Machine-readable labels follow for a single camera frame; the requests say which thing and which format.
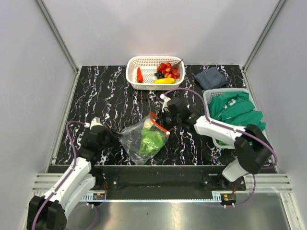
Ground red fake strawberries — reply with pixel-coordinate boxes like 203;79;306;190
157;62;180;79

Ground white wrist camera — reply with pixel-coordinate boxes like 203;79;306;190
84;117;102;129
160;94;171;113

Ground dark blue folded cloth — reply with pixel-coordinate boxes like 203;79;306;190
195;67;228;91

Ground white perforated plastic basket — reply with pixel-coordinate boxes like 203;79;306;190
126;56;185;91

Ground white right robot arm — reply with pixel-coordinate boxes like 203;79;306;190
158;94;275;190

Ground dark fake blueberries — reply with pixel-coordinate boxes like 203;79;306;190
154;71;165;79

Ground green garment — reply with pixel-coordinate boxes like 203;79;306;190
207;91;266;146

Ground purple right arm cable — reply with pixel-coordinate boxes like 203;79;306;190
163;88;278;208

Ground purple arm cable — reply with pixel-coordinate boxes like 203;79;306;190
163;88;278;208
32;121;100;230

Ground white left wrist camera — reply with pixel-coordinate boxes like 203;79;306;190
84;117;102;129

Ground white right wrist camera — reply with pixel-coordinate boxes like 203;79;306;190
160;94;171;113

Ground yellow fake banana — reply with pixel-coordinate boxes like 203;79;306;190
153;78;176;84

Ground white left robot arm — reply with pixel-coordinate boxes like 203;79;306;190
26;125;121;230

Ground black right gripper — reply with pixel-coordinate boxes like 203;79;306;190
152;109;181;132

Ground white laundry basket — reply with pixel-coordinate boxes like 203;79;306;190
202;87;269;150

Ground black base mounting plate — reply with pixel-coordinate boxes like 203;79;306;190
91;166;246;202

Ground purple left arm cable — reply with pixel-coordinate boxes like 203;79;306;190
32;121;100;230

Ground green fake lettuce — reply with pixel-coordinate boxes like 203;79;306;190
139;119;168;156

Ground red fake chili pepper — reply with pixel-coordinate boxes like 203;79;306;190
137;67;143;83

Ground clear zip top bag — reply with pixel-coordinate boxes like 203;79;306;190
119;112;170;165

